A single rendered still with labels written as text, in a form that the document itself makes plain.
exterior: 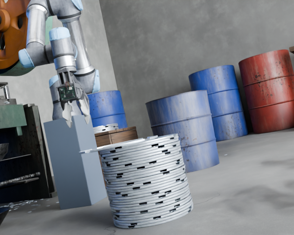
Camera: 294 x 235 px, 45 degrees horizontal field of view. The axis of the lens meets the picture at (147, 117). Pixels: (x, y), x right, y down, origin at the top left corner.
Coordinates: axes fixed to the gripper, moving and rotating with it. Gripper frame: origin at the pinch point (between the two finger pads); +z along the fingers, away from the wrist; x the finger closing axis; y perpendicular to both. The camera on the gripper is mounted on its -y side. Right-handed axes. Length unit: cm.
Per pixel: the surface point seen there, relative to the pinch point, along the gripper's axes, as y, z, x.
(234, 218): 22, 38, 47
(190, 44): -378, -100, 59
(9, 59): -115, -63, -80
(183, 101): -88, -5, 38
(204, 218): 17, 38, 39
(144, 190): 15.1, 26.7, 21.9
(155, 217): 12.7, 36.3, 23.0
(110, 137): -84, 8, -10
